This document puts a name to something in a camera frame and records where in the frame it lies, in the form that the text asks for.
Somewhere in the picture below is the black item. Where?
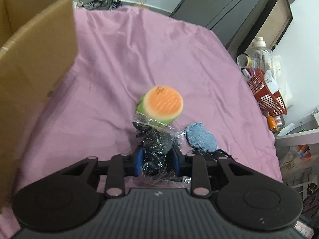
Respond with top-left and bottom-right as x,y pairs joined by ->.
132,112 -> 191,189

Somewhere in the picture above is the blue knitted cloth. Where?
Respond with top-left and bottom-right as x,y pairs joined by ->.
185,122 -> 217,153

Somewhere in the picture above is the burger squishy toy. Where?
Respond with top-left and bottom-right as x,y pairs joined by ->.
136,85 -> 184,125

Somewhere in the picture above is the orange bottle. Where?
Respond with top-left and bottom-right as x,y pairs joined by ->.
267,114 -> 278,132

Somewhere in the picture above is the pink bed sheet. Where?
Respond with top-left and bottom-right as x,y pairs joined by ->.
0,4 -> 284,239

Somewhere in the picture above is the red plastic basket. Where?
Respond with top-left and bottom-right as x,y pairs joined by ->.
248,68 -> 287,117

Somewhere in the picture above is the white paper cup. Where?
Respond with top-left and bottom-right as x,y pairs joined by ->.
236,54 -> 252,68

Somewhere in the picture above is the clear plastic bottle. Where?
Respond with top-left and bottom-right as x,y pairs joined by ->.
249,37 -> 273,75

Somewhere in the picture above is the brown cardboard box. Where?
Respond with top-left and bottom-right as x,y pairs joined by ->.
1,0 -> 77,206

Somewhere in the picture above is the grey sneaker right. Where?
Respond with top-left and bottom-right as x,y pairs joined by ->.
107,0 -> 123,10

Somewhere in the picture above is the grey sneaker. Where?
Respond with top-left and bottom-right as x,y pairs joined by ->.
82,0 -> 110,10
107,0 -> 123,10

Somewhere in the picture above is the grey sneaker left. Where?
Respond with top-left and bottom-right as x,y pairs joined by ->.
82,0 -> 110,10

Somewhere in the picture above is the dark grey door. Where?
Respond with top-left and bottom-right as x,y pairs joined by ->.
171,0 -> 266,48

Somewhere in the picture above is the wooden framed board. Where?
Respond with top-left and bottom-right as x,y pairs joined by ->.
227,0 -> 293,59

